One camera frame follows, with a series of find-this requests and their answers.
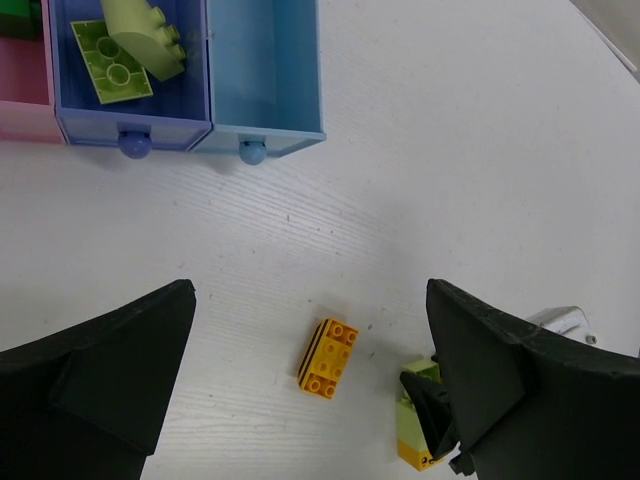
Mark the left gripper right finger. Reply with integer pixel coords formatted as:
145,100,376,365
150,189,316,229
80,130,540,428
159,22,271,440
400,279,639,479

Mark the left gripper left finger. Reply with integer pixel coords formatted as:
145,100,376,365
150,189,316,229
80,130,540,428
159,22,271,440
1,279,196,479

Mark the yellow orange long lego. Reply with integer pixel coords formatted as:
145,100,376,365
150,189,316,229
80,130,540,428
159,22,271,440
296,318,359,399

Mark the lime green lego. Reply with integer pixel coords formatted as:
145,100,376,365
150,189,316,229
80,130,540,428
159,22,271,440
70,20,153,105

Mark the pale green curved lego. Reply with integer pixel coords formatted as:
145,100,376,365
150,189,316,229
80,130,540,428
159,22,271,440
101,0,187,82

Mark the dark blue drawer bin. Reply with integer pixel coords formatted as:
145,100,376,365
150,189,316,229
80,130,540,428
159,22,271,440
49,1,212,158

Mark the pink drawer bin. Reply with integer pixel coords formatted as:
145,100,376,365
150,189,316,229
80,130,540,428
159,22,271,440
1,0,66,144

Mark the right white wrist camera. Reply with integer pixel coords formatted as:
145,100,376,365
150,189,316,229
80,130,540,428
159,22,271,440
527,306,598,346

